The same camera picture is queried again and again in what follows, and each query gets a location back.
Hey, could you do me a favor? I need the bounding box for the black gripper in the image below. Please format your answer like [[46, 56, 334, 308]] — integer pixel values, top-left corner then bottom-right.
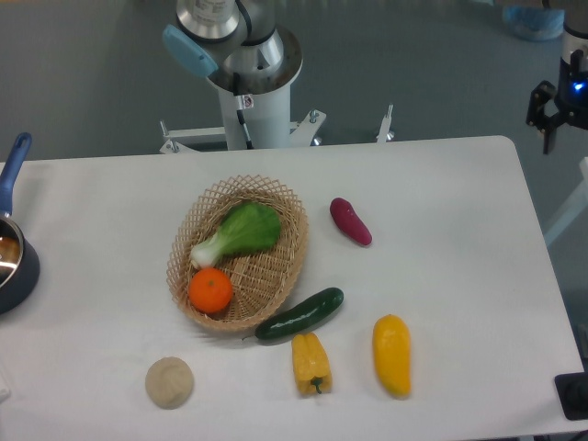
[[526, 50, 587, 154]]

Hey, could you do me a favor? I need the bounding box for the yellow mango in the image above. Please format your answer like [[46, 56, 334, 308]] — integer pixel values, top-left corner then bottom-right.
[[372, 314, 412, 399]]

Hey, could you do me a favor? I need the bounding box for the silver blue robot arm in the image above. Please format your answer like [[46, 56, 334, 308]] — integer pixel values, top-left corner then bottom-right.
[[162, 1, 587, 153]]

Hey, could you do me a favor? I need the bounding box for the blue plastic bag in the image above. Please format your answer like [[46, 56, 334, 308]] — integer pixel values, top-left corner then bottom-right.
[[502, 6, 565, 42]]

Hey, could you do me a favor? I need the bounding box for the purple sweet potato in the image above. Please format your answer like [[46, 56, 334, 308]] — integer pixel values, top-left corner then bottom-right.
[[330, 198, 372, 246]]

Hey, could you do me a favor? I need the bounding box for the black device at edge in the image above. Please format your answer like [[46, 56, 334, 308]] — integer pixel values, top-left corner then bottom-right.
[[554, 372, 588, 421]]

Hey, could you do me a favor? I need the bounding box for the green cucumber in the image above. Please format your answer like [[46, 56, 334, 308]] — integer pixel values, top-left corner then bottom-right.
[[254, 288, 345, 341]]

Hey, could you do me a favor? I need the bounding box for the green bok choy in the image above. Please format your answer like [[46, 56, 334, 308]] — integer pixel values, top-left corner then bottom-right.
[[189, 201, 281, 269]]

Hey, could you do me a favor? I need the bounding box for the woven wicker basket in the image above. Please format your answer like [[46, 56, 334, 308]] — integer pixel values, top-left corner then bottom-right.
[[166, 175, 309, 333]]

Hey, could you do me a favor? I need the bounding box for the yellow bell pepper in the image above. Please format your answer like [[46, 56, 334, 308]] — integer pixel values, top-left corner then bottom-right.
[[291, 333, 333, 396]]

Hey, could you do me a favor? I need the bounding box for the orange fruit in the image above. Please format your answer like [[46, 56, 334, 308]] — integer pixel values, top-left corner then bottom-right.
[[188, 267, 233, 314]]

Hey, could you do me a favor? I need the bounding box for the beige steamed bun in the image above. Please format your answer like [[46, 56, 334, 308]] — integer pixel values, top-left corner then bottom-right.
[[144, 356, 195, 410]]

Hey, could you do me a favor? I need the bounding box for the white frame leg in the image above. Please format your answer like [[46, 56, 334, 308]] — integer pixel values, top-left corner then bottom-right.
[[543, 157, 587, 247]]

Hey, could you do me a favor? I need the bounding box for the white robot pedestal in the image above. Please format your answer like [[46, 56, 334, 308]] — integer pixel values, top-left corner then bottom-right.
[[160, 85, 326, 154]]

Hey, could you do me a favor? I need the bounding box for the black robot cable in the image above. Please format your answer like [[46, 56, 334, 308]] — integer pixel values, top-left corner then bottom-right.
[[232, 72, 255, 151]]

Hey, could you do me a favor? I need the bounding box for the blue handled saucepan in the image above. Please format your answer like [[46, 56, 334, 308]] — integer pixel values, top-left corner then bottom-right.
[[1, 132, 40, 314]]

